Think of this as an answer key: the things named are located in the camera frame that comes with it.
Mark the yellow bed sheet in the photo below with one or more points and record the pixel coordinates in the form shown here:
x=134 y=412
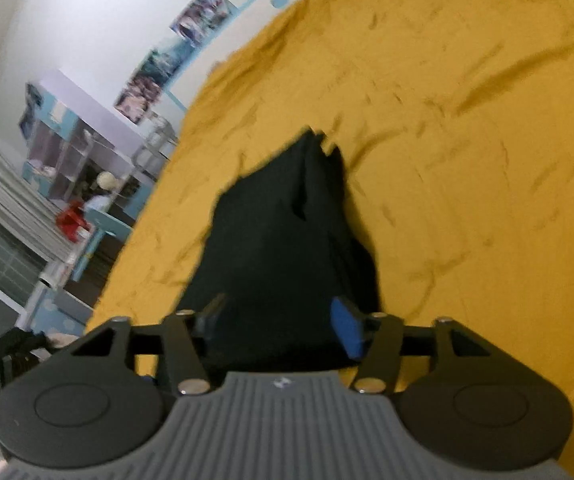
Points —
x=467 y=160

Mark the teal wall poster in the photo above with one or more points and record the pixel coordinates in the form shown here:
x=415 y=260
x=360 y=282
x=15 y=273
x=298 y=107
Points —
x=169 y=60

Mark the lilac shelf unit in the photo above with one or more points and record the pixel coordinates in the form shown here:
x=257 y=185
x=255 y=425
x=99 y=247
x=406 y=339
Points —
x=67 y=130

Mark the person's left hand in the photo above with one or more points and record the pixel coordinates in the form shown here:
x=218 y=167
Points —
x=61 y=341

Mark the blue white apple-print headboard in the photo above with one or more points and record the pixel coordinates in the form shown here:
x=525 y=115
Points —
x=227 y=40

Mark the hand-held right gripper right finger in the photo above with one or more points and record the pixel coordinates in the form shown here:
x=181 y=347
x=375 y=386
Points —
x=349 y=330

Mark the dark pink wall poster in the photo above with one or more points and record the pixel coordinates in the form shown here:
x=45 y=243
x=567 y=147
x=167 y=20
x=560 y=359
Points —
x=138 y=101

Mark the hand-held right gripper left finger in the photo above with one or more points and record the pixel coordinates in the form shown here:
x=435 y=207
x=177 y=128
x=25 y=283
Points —
x=212 y=312

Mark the black pants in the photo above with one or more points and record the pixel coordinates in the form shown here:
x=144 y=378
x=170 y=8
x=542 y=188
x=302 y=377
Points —
x=282 y=250

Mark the grey metal ladder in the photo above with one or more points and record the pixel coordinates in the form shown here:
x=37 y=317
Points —
x=154 y=147

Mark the blue cloud-print box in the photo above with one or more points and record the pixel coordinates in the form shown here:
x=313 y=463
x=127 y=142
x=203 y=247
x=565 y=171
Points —
x=59 y=310

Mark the purple wall poster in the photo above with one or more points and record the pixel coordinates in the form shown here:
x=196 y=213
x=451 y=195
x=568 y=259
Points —
x=204 y=15

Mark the light blue chair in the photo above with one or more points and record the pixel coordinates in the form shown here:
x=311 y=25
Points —
x=104 y=227

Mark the doll with cream hat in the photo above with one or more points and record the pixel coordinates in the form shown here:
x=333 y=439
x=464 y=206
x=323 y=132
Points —
x=102 y=190

